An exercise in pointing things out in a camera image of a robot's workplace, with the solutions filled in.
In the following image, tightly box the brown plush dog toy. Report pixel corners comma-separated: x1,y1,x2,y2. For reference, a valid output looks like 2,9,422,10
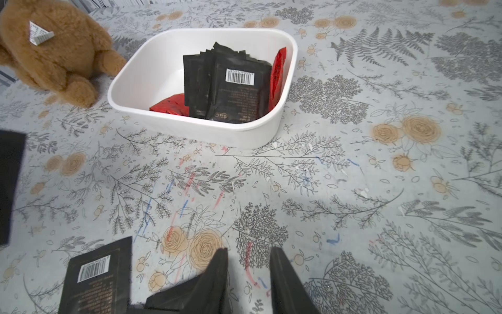
1,1,126,108

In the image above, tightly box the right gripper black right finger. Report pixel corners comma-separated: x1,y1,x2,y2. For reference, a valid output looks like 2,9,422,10
269,247,320,314

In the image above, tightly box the white plastic storage box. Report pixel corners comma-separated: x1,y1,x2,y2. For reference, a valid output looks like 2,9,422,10
107,28,299,149

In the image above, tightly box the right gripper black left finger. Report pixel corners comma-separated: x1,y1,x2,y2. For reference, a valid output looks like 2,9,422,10
145,248,230,314

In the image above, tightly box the black tea bag sachet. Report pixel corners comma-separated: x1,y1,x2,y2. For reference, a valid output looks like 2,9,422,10
183,43,272,124

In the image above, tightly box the red foil tea bag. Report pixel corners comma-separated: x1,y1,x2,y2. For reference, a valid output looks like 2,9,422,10
149,93,190,116

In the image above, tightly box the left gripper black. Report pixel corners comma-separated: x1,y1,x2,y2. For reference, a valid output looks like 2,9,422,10
0,130,26,246

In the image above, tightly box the black tea bag pile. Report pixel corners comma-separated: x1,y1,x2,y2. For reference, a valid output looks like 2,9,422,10
58,236,133,314

